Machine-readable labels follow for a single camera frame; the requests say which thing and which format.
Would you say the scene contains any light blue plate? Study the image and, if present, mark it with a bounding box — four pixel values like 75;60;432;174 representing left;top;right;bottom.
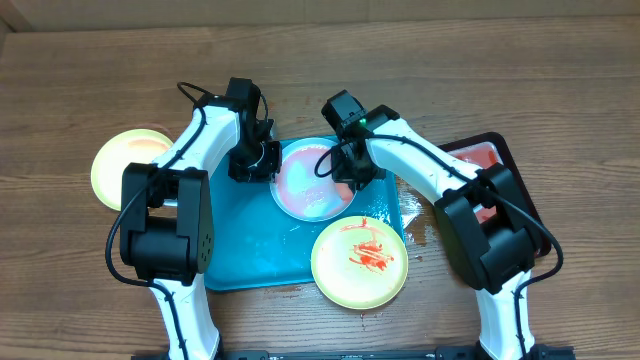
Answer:
270;137;356;222

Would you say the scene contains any yellow plate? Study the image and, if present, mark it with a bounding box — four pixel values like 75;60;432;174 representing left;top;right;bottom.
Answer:
311;216;409;310
90;129;173;211

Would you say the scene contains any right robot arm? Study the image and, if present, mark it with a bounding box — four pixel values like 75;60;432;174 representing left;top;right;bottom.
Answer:
321;103;542;359

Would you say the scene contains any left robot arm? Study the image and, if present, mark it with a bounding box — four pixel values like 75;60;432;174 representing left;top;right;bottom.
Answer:
105;96;281;359

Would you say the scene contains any teal plastic tray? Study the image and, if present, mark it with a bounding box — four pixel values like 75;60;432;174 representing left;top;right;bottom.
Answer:
204;157;404;291

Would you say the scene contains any black tray with red water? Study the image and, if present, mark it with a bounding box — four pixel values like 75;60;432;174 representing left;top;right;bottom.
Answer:
437;132;552;263

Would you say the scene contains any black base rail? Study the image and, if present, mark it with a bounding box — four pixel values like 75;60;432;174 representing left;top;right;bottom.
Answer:
131;343;576;360

